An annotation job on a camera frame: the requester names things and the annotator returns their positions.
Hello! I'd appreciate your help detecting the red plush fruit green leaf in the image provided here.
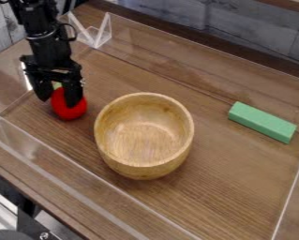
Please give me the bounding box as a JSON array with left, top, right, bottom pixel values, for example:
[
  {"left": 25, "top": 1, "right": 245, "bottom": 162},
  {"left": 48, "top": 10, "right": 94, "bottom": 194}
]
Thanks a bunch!
[{"left": 49, "top": 83, "right": 88, "bottom": 120}]

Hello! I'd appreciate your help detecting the clear acrylic tray enclosure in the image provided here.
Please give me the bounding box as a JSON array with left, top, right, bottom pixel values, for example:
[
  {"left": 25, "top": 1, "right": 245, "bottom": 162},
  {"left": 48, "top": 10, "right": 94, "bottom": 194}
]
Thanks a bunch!
[{"left": 0, "top": 8, "right": 299, "bottom": 240}]

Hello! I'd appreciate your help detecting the green rectangular block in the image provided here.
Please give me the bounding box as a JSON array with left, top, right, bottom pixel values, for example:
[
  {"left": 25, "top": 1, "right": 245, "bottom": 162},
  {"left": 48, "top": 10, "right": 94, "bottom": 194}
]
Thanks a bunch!
[{"left": 228, "top": 101, "right": 296, "bottom": 144}]

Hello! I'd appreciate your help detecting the wooden bowl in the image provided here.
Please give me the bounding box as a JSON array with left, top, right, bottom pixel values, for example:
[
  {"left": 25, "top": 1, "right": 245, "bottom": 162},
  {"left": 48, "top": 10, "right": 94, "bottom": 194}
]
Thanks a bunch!
[{"left": 93, "top": 92, "right": 193, "bottom": 180}]

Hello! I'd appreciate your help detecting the black camera mount with cable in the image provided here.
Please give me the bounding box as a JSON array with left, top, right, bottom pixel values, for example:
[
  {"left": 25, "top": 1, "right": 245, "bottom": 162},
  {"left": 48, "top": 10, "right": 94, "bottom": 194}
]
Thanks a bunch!
[{"left": 0, "top": 208, "right": 76, "bottom": 240}]

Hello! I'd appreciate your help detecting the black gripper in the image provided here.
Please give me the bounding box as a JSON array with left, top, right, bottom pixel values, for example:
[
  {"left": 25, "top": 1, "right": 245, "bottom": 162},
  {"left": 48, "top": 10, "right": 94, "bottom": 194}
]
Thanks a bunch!
[{"left": 20, "top": 29, "right": 84, "bottom": 108}]

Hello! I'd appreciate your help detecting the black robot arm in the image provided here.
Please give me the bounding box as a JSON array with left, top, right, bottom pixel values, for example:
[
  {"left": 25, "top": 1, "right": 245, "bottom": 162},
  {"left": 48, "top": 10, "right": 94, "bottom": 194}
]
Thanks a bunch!
[{"left": 0, "top": 0, "right": 82, "bottom": 108}]

